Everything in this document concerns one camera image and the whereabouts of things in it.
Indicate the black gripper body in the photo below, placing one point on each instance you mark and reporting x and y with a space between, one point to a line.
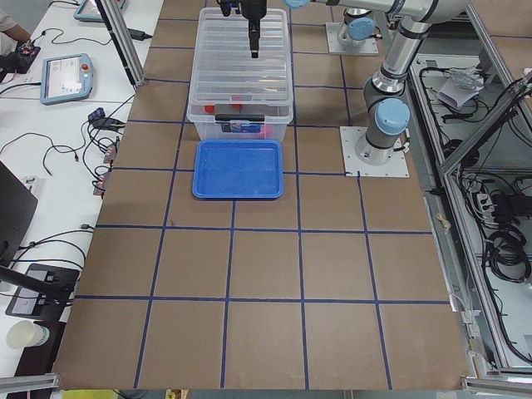
253 9

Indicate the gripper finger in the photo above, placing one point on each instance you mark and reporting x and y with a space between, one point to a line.
254 37
225 7

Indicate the clear plastic box lid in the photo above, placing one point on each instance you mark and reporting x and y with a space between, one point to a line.
224 72

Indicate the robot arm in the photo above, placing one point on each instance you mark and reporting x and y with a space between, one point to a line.
388 115
357 26

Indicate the clear plastic storage box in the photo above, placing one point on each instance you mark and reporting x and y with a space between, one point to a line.
278 117

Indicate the blue plastic tray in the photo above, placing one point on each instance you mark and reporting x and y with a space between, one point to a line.
238 170

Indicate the black power adapter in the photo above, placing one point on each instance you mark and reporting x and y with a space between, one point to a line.
138 35

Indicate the teach pendant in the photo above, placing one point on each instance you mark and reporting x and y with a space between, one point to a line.
87 11
68 78

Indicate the white paper cup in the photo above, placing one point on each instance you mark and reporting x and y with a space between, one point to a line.
27 334

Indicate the black box latch handle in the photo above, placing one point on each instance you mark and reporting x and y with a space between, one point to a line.
248 118

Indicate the aluminium frame post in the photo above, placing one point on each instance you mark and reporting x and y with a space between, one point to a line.
116 26

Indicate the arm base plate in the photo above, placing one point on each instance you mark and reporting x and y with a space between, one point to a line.
340 43
360 159

